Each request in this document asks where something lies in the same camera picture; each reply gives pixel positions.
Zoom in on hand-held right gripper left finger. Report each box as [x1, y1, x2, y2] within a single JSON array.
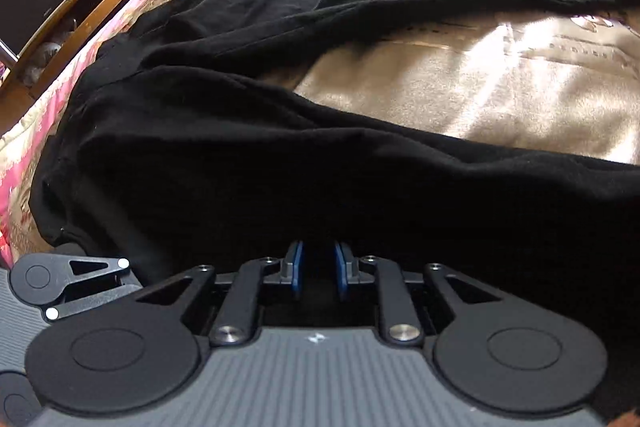
[[135, 240, 305, 349]]

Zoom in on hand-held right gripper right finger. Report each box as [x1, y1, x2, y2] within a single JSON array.
[[332, 240, 506, 349]]

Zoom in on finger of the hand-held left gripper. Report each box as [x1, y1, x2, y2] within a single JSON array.
[[46, 257, 136, 323]]

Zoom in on black pants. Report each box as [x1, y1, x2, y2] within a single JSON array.
[[27, 0, 640, 338]]

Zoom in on floral satin bedspread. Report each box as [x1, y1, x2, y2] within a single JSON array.
[[0, 0, 640, 268]]

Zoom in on grey bundled cloth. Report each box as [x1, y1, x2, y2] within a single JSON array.
[[20, 19, 78, 85]]

